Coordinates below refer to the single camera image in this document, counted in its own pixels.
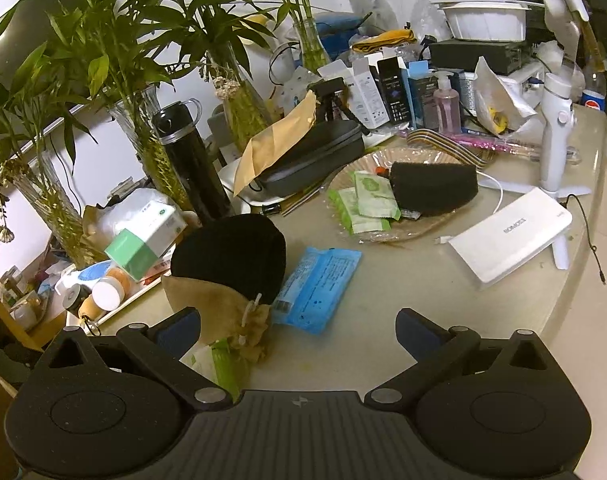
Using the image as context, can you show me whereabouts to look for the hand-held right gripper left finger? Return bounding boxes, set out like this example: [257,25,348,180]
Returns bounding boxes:
[42,308,233,411]

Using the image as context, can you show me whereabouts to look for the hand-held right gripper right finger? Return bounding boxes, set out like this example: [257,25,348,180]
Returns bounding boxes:
[364,308,551,408]

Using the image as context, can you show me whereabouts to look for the brown burlap pouch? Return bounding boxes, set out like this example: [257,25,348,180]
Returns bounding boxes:
[162,275,272,363]

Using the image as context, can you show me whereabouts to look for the black foam sponge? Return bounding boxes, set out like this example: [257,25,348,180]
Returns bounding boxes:
[389,161,479,217]
[170,213,287,306]

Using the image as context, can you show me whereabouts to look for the blue plastic packet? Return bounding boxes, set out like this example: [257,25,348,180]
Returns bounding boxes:
[270,246,363,335]

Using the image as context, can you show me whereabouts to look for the green white wipes packet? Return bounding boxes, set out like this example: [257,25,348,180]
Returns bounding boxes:
[179,338,251,397]

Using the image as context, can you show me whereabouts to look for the white plastic tray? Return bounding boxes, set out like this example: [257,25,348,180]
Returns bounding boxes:
[66,275,174,331]

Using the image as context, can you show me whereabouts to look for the white lid jar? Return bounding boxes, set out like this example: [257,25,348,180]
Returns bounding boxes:
[92,267,134,311]

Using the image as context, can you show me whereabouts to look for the green and white box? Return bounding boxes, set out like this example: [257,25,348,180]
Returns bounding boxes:
[104,200,188,282]

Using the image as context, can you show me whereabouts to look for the wicker plate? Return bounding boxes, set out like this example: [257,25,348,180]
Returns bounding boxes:
[326,147,479,245]

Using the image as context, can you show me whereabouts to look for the white blue spray bottle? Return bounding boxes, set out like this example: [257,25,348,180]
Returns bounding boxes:
[53,260,114,306]

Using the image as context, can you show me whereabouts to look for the black round jar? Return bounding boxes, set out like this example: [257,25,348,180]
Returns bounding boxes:
[63,284,86,313]

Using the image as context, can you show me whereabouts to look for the white power bank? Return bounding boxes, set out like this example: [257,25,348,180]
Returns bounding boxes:
[448,187,574,291]

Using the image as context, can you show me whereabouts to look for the green tea packets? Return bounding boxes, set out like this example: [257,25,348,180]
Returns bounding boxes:
[353,170,401,221]

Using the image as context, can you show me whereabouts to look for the white plate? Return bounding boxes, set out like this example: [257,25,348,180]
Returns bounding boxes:
[218,165,284,211]

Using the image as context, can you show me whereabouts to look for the black thermos bottle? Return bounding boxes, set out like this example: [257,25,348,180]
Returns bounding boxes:
[152,98,234,223]

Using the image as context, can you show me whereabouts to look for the bamboo plant in glass vase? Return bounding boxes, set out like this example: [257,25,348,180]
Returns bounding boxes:
[0,45,109,268]
[158,0,276,156]
[48,0,199,211]
[253,0,344,73]

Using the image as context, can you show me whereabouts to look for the brown paper envelope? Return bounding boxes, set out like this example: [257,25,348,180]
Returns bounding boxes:
[233,90,318,197]

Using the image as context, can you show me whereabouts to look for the dark grey zip case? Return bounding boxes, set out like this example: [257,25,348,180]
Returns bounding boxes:
[256,120,367,198]

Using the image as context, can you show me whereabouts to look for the pink glitter pens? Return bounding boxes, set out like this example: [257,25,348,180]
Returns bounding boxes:
[453,132,539,158]

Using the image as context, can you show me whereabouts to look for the pink pump bottle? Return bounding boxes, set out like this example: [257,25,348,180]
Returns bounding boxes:
[432,71,464,133]

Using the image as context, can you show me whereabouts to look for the blue black product box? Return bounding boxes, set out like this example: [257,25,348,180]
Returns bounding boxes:
[401,60,441,128]

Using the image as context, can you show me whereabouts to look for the white product box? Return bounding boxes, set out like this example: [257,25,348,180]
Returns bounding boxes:
[351,55,390,130]

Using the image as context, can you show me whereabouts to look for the black mini tripod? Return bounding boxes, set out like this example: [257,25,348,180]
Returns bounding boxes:
[311,77,369,136]

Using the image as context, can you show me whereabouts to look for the white crumpled paper bag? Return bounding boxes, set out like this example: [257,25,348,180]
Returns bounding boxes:
[473,56,539,133]

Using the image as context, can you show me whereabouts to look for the white phone gimbal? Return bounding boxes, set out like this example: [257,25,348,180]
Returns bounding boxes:
[478,0,591,271]

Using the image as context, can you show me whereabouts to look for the black flat box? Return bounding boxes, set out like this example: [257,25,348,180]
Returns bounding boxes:
[428,39,531,76]

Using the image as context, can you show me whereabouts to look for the clear soda bottle blue label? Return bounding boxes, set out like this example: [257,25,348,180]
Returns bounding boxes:
[581,52,607,113]

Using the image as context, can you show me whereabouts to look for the yellow cloth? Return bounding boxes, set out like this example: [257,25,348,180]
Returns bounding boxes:
[351,29,417,53]

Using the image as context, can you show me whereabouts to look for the white plastic bowl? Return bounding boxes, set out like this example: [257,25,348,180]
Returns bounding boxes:
[433,0,544,42]

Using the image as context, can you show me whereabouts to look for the white charging cable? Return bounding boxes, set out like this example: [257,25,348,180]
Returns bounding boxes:
[436,170,507,247]

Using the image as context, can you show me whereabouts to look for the wooden figurine keychain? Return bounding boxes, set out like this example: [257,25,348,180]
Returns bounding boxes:
[78,297,104,336]

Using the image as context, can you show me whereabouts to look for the rainbow ribbon cable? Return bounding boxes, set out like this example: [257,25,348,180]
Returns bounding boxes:
[407,130,497,168]

